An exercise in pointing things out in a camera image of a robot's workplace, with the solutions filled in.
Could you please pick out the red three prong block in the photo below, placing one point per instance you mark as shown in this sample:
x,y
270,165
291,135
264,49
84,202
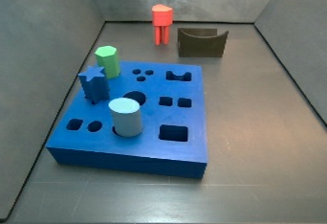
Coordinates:
x,y
161,21

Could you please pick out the blue foam shape board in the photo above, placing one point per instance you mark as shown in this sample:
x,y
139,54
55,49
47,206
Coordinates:
x,y
169,147

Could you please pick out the light blue cylinder block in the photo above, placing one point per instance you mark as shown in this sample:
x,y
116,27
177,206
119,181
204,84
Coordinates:
x,y
124,111

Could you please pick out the dark blue star block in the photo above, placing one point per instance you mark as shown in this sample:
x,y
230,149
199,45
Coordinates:
x,y
93,84

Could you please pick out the green octagonal prism block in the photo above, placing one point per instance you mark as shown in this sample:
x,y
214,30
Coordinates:
x,y
108,60

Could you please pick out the black curved stand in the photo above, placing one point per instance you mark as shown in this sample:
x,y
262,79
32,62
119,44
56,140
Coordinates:
x,y
200,42

